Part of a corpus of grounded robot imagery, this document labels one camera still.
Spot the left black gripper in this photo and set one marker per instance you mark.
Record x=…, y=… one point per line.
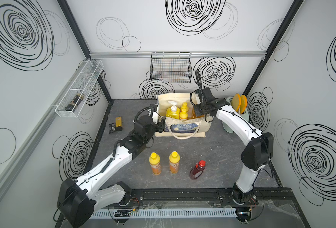
x=161, y=125

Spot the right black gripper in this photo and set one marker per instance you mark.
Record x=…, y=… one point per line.
x=196, y=108

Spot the amber dish soap bottle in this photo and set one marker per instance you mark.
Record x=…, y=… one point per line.
x=195, y=115

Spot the cream canvas shopping bag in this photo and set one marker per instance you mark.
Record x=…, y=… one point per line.
x=182, y=129

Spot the orange bottle yellow cap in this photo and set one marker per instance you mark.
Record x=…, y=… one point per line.
x=154, y=161
x=184, y=106
x=174, y=160
x=183, y=114

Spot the yellow pump soap bottle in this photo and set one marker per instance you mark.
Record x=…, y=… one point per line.
x=173, y=111

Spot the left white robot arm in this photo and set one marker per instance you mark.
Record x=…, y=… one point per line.
x=79, y=198

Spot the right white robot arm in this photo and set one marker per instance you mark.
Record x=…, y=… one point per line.
x=258, y=145

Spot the yellow toast slice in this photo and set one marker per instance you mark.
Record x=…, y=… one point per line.
x=236, y=102

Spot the yellow black small device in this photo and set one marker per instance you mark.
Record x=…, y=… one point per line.
x=116, y=126

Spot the orange toast slice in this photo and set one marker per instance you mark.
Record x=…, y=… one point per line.
x=243, y=104

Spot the red liquid bottle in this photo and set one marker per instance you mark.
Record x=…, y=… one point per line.
x=197, y=170

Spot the dark bottle in shelf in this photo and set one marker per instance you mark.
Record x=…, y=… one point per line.
x=74, y=102

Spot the black wire wall basket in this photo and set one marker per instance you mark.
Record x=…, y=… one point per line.
x=172, y=67

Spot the white wire wall shelf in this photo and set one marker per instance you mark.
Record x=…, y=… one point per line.
x=87, y=75

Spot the grey slotted cable duct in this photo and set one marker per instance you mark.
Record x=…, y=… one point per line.
x=165, y=213

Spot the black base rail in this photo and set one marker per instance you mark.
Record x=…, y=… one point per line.
x=222, y=196

